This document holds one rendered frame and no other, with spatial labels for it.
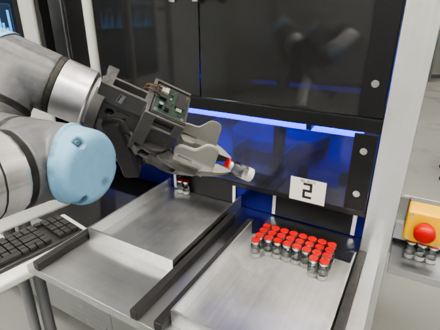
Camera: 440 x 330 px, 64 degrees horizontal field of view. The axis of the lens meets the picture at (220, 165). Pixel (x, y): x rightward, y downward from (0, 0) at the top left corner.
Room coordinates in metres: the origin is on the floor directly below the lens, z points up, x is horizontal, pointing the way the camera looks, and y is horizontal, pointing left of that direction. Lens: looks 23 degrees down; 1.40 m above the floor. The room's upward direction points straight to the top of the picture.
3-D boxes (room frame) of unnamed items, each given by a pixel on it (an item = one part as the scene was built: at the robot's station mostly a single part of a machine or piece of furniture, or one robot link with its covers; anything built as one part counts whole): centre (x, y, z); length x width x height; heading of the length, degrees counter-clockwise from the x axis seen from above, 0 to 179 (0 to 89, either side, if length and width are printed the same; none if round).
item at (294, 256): (0.66, -0.16, 0.90); 0.18 x 0.02 x 0.05; 61
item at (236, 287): (0.56, -0.11, 0.90); 0.34 x 0.26 x 0.04; 150
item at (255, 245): (0.68, -0.08, 0.90); 0.02 x 0.02 x 0.05
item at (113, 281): (0.69, 0.02, 0.87); 0.70 x 0.48 x 0.02; 61
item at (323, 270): (0.60, -0.22, 0.90); 0.02 x 0.02 x 0.05
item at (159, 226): (0.83, 0.13, 0.90); 0.34 x 0.26 x 0.04; 151
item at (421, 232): (0.60, -0.42, 0.99); 0.04 x 0.04 x 0.04; 61
